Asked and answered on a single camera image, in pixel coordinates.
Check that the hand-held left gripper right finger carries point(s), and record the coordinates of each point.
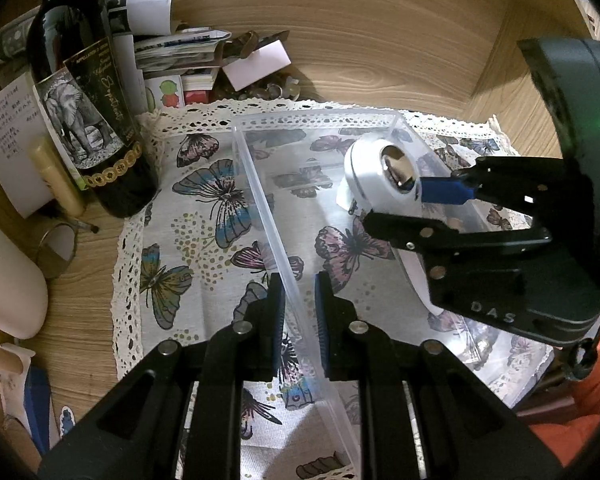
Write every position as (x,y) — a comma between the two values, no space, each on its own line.
(322,321)

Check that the white round plastic gadget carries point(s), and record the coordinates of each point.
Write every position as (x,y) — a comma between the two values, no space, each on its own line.
(367,170)

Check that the orange garment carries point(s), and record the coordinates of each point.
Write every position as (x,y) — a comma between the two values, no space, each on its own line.
(580,435)

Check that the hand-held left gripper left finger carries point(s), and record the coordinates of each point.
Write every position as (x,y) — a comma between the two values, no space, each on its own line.
(278,321)

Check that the dark wine bottle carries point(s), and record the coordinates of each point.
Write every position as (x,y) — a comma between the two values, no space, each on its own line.
(95,110)

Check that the butterfly print lace cloth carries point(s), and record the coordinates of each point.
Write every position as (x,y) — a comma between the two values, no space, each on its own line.
(205,200)

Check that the green cartoon card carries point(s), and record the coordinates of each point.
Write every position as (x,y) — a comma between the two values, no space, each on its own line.
(164,91)

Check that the clear plastic storage box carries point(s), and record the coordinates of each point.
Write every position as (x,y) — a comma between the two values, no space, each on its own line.
(260,180)

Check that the white folded card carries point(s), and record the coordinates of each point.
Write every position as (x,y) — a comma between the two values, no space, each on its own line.
(260,62)

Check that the pile of papers and booklets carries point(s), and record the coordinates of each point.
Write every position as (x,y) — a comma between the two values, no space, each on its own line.
(175,50)

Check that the cream coloured tube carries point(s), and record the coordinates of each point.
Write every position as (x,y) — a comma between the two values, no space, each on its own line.
(55,180)

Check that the handwritten white note paper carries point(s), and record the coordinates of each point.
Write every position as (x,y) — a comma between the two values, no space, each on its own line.
(5,140)

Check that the white cylinder container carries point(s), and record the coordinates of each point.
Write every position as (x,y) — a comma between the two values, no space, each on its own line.
(10,285)

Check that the bowl of small trinkets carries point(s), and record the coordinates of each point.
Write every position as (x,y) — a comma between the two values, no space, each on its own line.
(275,87)

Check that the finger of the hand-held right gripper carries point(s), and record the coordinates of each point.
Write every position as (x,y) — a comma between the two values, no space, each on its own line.
(445,191)
(405,230)

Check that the blue flat item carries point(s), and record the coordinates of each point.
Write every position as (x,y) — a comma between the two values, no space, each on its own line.
(37,410)

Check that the rolled printed paper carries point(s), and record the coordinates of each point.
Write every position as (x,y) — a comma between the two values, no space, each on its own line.
(10,42)

